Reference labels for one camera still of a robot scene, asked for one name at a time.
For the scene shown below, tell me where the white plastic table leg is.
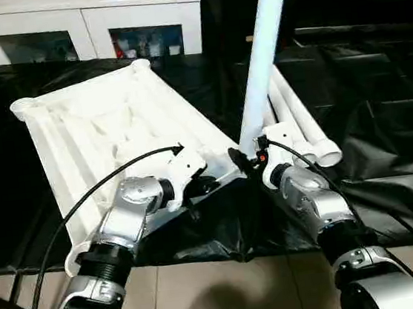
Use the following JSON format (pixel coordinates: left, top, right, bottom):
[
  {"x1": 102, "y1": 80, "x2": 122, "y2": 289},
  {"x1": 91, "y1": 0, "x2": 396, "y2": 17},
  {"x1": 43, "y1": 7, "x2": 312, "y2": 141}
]
[
  {"x1": 263, "y1": 75, "x2": 319, "y2": 173},
  {"x1": 222, "y1": 0, "x2": 312, "y2": 159},
  {"x1": 268, "y1": 69, "x2": 330, "y2": 172},
  {"x1": 272, "y1": 59, "x2": 343, "y2": 173}
]

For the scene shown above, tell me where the white plastic table top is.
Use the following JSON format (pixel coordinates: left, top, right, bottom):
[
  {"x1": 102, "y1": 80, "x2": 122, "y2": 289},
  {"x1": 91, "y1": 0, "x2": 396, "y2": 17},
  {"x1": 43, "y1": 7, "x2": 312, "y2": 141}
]
[{"x1": 7, "y1": 48, "x2": 258, "y2": 283}]

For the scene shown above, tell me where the black mat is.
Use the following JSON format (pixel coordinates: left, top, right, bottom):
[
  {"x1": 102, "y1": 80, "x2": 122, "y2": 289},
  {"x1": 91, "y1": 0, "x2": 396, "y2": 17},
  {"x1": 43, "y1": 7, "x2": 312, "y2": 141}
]
[{"x1": 0, "y1": 17, "x2": 413, "y2": 298}]

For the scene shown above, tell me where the white cabinet with glass doors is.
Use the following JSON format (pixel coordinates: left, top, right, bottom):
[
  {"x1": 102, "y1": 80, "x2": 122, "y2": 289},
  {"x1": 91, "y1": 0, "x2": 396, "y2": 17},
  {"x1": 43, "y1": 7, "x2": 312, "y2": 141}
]
[{"x1": 0, "y1": 0, "x2": 207, "y2": 76}]

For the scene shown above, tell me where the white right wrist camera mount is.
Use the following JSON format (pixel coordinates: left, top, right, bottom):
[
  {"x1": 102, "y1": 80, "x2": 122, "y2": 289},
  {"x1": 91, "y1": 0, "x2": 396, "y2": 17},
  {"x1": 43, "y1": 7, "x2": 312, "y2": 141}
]
[{"x1": 255, "y1": 122, "x2": 303, "y2": 190}]

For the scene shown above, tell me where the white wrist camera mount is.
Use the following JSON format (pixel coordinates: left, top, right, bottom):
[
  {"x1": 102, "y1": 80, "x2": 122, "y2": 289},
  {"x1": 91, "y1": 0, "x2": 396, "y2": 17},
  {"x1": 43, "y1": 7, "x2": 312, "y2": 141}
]
[
  {"x1": 255, "y1": 122, "x2": 303, "y2": 190},
  {"x1": 159, "y1": 147, "x2": 213, "y2": 212}
]

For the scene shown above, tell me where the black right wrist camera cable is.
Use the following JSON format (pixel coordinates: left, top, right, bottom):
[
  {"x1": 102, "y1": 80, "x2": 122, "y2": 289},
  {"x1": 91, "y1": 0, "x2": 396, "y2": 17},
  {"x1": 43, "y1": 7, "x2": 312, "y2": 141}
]
[{"x1": 259, "y1": 122, "x2": 413, "y2": 309}]

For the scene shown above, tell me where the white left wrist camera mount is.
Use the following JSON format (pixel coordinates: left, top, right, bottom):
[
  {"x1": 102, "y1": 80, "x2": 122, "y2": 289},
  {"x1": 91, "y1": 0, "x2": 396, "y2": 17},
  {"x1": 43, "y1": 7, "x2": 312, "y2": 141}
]
[{"x1": 159, "y1": 147, "x2": 213, "y2": 212}]

